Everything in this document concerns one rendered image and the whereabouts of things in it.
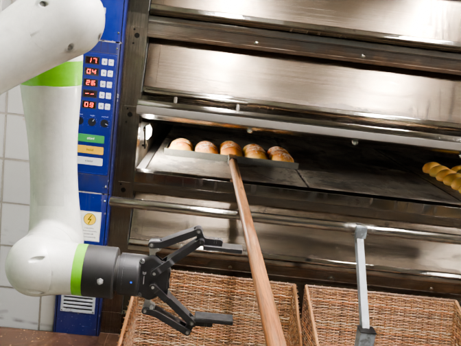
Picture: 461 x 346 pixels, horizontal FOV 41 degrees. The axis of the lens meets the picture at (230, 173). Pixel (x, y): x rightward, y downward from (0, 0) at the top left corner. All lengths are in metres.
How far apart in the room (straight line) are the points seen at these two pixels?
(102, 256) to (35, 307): 1.25
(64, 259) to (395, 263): 1.41
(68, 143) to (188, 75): 0.93
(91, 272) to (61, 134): 0.26
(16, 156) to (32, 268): 1.12
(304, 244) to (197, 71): 0.70
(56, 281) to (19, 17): 0.44
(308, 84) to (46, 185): 1.13
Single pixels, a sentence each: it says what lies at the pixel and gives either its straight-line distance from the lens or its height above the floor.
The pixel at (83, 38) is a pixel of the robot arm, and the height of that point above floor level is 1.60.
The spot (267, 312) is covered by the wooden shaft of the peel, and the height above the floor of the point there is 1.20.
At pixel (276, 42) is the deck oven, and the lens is 2.06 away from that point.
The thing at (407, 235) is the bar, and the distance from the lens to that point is 1.83.
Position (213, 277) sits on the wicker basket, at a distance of 2.15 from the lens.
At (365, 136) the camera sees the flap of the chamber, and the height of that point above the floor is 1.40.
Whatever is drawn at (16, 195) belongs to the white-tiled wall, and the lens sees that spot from 2.21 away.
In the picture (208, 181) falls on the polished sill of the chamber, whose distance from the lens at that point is 2.09.
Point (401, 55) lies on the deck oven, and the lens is 2.14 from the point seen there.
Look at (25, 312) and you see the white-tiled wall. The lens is 2.34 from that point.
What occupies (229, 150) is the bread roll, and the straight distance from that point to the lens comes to 2.48.
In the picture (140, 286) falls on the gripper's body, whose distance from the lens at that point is 1.12.
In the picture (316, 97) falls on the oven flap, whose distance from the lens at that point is 2.07.
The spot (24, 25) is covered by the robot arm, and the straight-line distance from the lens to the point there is 0.97.
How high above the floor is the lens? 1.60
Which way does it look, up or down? 11 degrees down
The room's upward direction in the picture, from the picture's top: 7 degrees clockwise
